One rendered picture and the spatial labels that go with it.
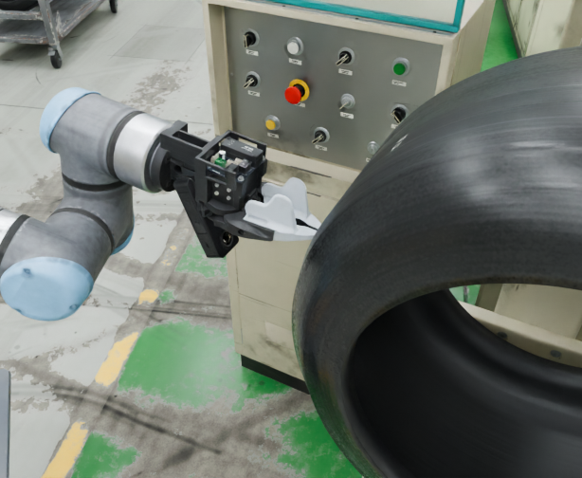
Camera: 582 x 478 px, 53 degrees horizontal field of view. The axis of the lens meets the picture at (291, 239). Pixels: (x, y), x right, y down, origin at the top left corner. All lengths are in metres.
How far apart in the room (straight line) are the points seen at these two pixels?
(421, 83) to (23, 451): 1.59
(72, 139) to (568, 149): 0.55
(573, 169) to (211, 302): 1.99
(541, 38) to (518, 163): 3.86
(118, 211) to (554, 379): 0.66
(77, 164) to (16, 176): 2.54
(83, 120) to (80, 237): 0.14
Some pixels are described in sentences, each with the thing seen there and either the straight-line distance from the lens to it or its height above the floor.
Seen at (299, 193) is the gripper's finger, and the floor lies 1.28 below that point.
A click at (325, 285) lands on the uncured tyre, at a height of 1.28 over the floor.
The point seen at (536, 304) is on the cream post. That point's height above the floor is 0.99.
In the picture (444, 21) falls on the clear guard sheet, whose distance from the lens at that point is 1.18.
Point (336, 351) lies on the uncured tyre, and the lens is 0.59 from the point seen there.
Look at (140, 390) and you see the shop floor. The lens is 2.11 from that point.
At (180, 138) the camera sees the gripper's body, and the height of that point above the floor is 1.32.
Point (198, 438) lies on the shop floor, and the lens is 1.97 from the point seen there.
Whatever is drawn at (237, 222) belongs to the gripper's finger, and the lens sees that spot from 0.66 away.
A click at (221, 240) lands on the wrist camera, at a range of 0.73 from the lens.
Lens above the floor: 1.66
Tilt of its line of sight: 40 degrees down
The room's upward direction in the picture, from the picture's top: straight up
